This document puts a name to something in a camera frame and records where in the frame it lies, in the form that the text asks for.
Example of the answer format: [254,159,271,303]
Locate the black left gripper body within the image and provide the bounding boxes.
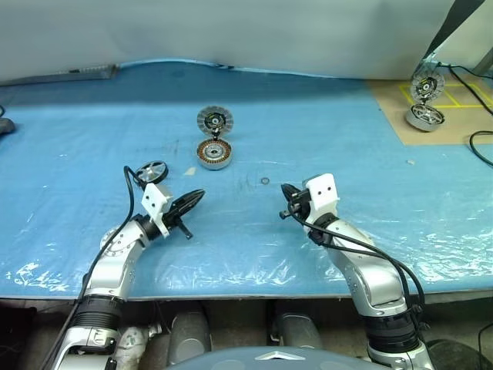
[161,206,194,241]

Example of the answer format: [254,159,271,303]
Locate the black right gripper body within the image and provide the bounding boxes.
[280,188,312,223]

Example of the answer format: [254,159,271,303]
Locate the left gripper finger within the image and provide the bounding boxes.
[173,194,206,223]
[172,189,206,211]

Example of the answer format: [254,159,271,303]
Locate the silver spoked rotor black rim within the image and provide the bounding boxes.
[135,160,170,183]

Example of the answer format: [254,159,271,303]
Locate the silver motor housing copper windings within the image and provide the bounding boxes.
[196,139,233,171]

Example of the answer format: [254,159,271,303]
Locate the finned silver motor cover disc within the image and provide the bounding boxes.
[409,63,446,104]
[196,106,235,140]

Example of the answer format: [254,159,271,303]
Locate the silver motor housing with rotor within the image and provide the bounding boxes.
[405,103,448,133]

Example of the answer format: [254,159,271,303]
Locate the blue plastic table cover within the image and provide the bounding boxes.
[0,57,493,300]

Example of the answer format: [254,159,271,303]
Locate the grey rounded cylinder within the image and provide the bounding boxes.
[169,310,212,365]
[275,311,323,350]

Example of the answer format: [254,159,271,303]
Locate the brown cardboard sheet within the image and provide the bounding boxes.
[365,75,493,146]

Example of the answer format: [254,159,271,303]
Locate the white rounded object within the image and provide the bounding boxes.
[117,325,163,367]

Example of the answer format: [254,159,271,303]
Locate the grey robot torso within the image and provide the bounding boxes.
[161,345,371,370]

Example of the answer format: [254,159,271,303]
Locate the grey power strip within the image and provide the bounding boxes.
[0,63,119,88]

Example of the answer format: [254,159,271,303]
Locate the dark round base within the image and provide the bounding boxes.
[425,338,478,370]

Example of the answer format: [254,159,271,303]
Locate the black and white stand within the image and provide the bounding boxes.
[421,0,493,76]

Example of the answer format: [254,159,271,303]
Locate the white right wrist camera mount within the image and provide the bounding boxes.
[301,173,342,227]

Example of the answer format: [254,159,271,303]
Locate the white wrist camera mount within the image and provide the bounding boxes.
[140,183,174,237]
[301,173,342,227]

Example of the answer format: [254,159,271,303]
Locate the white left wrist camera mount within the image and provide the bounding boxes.
[140,183,174,237]

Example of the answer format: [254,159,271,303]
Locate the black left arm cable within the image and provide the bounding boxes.
[40,165,149,370]

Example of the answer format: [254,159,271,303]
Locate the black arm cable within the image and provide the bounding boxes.
[40,165,149,370]
[288,207,428,336]

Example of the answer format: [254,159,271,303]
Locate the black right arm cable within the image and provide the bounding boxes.
[288,207,428,336]

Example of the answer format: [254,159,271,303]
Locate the black looped cable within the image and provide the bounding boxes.
[469,130,493,169]

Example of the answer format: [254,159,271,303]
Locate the thin black cable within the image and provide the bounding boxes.
[434,60,493,111]

